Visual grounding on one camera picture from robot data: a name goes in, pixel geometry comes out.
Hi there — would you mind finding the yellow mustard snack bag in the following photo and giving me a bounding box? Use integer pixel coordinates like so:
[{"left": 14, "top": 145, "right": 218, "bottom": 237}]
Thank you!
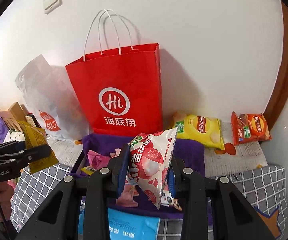
[{"left": 19, "top": 121, "right": 58, "bottom": 174}]

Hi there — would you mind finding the yellow striped snack pack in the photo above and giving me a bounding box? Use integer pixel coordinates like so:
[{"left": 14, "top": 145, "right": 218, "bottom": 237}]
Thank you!
[{"left": 81, "top": 165, "right": 98, "bottom": 176}]

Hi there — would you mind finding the magenta snack bag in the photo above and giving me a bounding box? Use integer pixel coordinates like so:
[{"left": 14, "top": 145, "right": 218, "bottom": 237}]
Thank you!
[{"left": 87, "top": 150, "right": 111, "bottom": 170}]

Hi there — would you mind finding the panda print snack pack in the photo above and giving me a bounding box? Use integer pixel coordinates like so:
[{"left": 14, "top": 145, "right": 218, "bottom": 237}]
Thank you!
[{"left": 161, "top": 190, "right": 182, "bottom": 211}]

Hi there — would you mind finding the strawberry white snack bag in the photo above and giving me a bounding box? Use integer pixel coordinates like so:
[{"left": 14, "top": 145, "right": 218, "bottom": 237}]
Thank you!
[{"left": 128, "top": 128, "right": 177, "bottom": 209}]

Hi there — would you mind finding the person's left hand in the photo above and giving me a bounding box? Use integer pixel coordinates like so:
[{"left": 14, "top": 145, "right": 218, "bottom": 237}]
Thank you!
[{"left": 0, "top": 181, "right": 14, "bottom": 222}]

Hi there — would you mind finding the black spotted white pillow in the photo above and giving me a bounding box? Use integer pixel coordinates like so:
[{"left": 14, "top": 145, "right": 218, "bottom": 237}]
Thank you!
[{"left": 3, "top": 129, "right": 25, "bottom": 143}]

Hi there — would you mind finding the brown patterned book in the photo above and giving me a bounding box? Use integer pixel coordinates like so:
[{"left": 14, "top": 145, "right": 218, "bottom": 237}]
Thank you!
[{"left": 25, "top": 113, "right": 41, "bottom": 128}]

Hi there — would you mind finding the grey checked tablecloth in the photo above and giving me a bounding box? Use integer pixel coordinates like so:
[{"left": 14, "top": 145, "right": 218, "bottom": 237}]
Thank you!
[{"left": 10, "top": 164, "right": 287, "bottom": 239}]

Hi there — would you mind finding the blue tissue pack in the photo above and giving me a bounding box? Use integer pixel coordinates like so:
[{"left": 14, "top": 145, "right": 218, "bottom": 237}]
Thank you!
[{"left": 77, "top": 207, "right": 161, "bottom": 240}]

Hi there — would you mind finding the white plastic Miniso bag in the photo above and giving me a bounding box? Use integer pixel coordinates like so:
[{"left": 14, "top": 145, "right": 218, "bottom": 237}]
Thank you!
[{"left": 15, "top": 55, "right": 91, "bottom": 140}]

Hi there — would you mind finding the purple towel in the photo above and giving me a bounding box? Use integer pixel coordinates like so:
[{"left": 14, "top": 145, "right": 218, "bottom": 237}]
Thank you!
[{"left": 71, "top": 133, "right": 205, "bottom": 219}]

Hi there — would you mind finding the yellow Lays chips bag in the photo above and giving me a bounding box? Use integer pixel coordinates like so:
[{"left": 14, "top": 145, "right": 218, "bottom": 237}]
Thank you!
[{"left": 173, "top": 112, "right": 225, "bottom": 150}]

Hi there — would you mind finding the orange Lays chips bag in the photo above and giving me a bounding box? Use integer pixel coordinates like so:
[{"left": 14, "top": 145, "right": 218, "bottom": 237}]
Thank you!
[{"left": 231, "top": 112, "right": 272, "bottom": 146}]

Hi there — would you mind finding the red paper shopping bag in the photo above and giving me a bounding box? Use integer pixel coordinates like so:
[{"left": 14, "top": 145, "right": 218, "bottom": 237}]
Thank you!
[{"left": 65, "top": 43, "right": 163, "bottom": 137}]

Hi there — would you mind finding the white wall light switch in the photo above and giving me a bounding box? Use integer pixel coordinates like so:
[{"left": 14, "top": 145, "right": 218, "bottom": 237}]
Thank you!
[{"left": 43, "top": 0, "right": 62, "bottom": 15}]

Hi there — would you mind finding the brown wooden door frame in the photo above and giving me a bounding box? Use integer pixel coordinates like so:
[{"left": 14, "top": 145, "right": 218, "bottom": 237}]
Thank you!
[{"left": 263, "top": 3, "right": 288, "bottom": 129}]

